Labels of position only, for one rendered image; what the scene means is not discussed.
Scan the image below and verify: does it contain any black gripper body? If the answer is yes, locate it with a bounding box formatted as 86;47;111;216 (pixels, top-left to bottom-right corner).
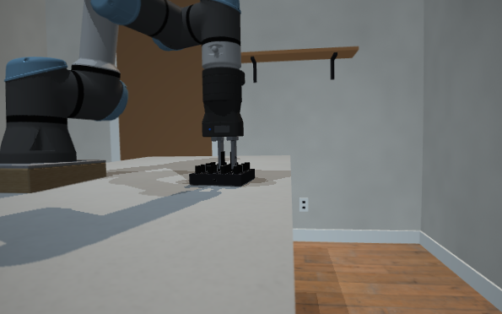
202;41;245;137

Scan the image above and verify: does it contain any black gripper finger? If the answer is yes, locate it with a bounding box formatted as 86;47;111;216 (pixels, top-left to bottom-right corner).
227;137;239;169
211;137;225;169

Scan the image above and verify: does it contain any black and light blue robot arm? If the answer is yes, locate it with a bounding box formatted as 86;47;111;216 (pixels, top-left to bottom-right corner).
0;0;241;164

